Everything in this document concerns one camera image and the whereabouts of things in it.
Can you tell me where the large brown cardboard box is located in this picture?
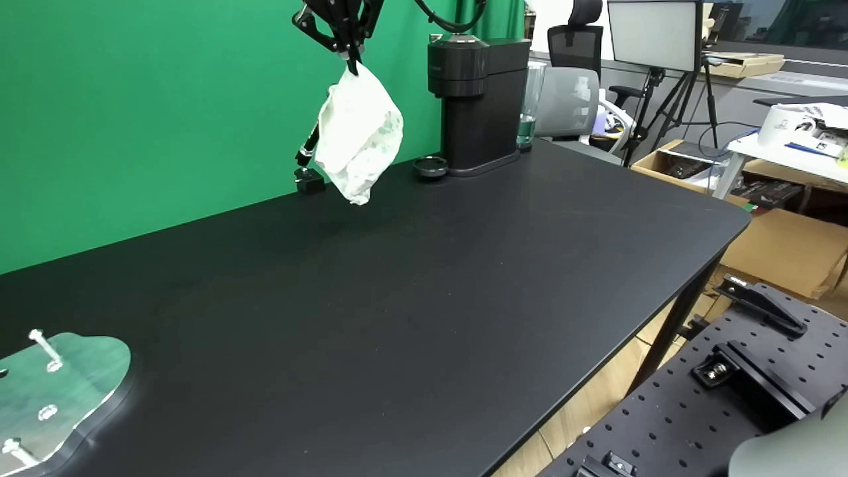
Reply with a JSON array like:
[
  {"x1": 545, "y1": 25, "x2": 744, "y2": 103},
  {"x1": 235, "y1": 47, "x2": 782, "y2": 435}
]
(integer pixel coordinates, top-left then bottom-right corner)
[{"x1": 718, "y1": 203, "x2": 848, "y2": 304}]

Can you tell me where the black metal bar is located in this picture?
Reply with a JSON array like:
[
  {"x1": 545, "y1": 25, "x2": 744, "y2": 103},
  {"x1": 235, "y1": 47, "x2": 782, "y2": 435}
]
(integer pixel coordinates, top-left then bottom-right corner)
[{"x1": 715, "y1": 274, "x2": 812, "y2": 339}]

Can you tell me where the black box stand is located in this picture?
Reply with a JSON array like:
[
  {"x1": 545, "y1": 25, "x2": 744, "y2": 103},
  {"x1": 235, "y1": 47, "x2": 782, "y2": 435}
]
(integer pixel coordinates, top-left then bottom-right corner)
[{"x1": 427, "y1": 31, "x2": 535, "y2": 176}]

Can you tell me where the white side table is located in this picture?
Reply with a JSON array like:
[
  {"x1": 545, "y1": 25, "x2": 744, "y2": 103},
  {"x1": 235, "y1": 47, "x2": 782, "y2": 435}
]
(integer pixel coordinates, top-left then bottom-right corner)
[{"x1": 724, "y1": 99, "x2": 848, "y2": 192}]

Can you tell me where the open cardboard box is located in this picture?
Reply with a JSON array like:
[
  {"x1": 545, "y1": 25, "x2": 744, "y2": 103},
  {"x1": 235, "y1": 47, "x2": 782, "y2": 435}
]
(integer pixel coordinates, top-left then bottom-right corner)
[{"x1": 629, "y1": 137, "x2": 737, "y2": 193}]

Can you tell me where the black perforated breadboard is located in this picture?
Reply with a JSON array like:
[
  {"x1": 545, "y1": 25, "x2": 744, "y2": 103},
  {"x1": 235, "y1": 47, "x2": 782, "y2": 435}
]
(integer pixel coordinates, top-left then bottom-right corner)
[{"x1": 537, "y1": 303, "x2": 848, "y2": 477}]

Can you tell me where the white screen on tripod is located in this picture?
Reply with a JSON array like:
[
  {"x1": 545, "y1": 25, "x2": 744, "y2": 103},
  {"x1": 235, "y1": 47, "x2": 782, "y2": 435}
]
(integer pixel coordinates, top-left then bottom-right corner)
[{"x1": 605, "y1": 0, "x2": 727, "y2": 170}]

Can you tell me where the black bracket on breadboard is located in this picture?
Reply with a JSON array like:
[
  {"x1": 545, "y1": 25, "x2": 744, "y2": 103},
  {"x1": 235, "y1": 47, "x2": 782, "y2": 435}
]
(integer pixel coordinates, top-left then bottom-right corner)
[{"x1": 690, "y1": 339, "x2": 817, "y2": 425}]

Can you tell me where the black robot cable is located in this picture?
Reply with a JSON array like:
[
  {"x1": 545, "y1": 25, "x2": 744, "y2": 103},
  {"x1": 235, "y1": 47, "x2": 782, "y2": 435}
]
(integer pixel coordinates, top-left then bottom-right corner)
[{"x1": 414, "y1": 0, "x2": 490, "y2": 38}]

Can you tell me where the white towel with green print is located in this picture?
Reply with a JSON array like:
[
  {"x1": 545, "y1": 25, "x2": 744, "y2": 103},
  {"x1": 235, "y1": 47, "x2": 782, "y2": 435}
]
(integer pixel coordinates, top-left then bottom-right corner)
[{"x1": 309, "y1": 62, "x2": 407, "y2": 209}]

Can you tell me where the small black round cap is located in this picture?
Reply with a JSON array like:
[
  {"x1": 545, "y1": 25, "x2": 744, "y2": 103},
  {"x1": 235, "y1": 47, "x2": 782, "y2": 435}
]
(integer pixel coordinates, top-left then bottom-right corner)
[{"x1": 414, "y1": 154, "x2": 453, "y2": 184}]

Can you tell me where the grey office chair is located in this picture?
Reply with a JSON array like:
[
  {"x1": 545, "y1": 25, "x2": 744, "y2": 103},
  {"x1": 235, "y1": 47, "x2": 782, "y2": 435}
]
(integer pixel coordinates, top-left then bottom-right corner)
[{"x1": 521, "y1": 63, "x2": 605, "y2": 143}]

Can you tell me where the black office chair with headrest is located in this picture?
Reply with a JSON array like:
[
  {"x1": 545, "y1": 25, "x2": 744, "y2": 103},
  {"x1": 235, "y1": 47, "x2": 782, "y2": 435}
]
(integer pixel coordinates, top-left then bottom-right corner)
[{"x1": 545, "y1": 0, "x2": 608, "y2": 68}]

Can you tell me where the grey rounded chair back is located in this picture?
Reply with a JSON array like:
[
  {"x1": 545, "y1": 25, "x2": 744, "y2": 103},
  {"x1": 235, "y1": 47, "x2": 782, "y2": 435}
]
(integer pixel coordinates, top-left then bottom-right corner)
[{"x1": 727, "y1": 410, "x2": 848, "y2": 477}]

